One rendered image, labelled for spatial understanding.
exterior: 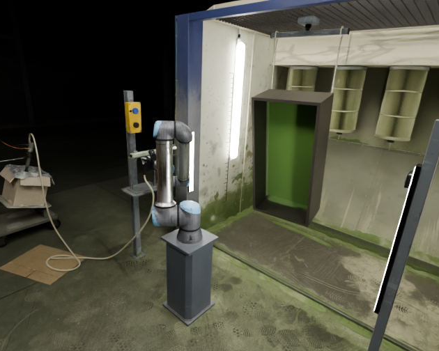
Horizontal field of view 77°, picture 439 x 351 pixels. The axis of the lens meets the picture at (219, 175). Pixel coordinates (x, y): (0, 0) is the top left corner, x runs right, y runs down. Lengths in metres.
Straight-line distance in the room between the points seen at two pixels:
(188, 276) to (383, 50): 2.76
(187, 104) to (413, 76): 2.18
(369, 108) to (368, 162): 0.64
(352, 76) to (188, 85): 1.80
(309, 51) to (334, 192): 1.68
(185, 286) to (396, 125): 2.56
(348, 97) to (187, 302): 2.67
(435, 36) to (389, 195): 1.58
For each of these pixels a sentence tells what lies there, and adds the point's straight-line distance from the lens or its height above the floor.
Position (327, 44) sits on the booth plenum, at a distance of 3.54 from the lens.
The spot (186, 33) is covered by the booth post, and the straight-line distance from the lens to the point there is 2.73.
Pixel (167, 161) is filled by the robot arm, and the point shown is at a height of 1.23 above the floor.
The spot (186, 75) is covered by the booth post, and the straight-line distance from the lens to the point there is 2.70.
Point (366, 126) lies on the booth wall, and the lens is 3.82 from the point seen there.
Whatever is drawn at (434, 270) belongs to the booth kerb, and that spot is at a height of 0.11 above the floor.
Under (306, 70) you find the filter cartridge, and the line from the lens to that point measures 3.71.
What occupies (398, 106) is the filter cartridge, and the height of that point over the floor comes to 1.60.
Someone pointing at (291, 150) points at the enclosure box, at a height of 1.12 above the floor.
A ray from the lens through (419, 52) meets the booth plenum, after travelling 3.31.
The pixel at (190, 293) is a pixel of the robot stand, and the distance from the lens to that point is 2.21.
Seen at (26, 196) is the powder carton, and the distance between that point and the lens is 3.62.
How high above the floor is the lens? 1.75
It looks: 19 degrees down
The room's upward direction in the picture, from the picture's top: 3 degrees clockwise
